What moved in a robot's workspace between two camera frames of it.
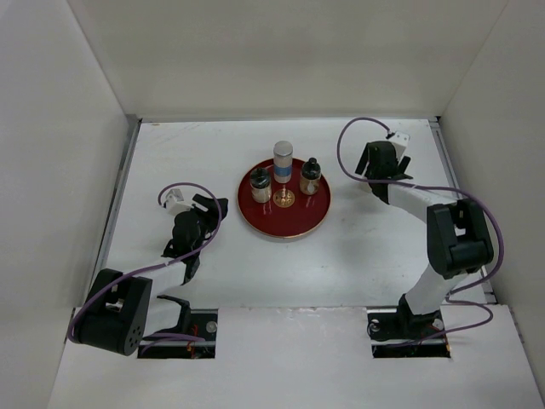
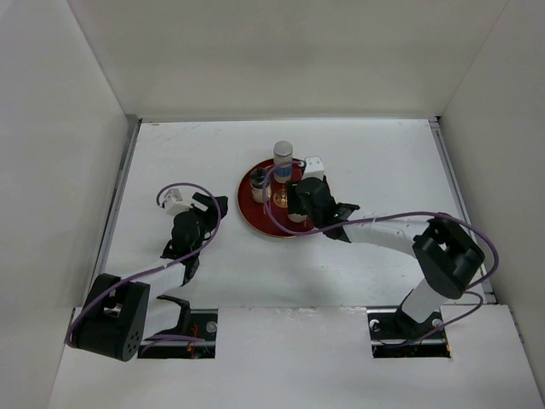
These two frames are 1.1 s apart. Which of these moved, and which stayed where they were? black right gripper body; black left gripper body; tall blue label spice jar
Moved: black right gripper body
Stayed: tall blue label spice jar; black left gripper body
